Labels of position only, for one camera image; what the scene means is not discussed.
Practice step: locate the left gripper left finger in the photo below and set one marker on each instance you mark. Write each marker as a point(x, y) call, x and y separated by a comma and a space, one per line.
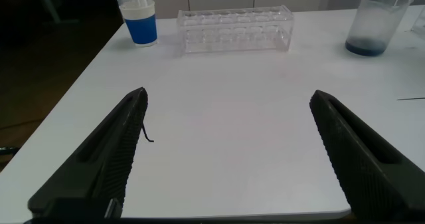
point(99, 164)

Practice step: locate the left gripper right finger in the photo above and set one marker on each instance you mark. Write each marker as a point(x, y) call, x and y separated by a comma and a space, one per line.
point(368, 164)

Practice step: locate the clear glass beaker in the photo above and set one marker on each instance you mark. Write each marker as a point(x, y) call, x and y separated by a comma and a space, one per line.
point(365, 48)

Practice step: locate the black loose thread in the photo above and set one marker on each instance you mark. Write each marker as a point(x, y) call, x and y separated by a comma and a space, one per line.
point(146, 136)

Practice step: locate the metal floor leg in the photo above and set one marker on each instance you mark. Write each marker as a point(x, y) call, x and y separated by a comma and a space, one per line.
point(8, 150)

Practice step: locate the blue white paper cup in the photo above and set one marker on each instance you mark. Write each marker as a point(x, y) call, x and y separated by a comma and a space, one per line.
point(142, 29)

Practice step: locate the white standing desk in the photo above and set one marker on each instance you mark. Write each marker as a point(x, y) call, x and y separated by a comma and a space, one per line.
point(50, 4)

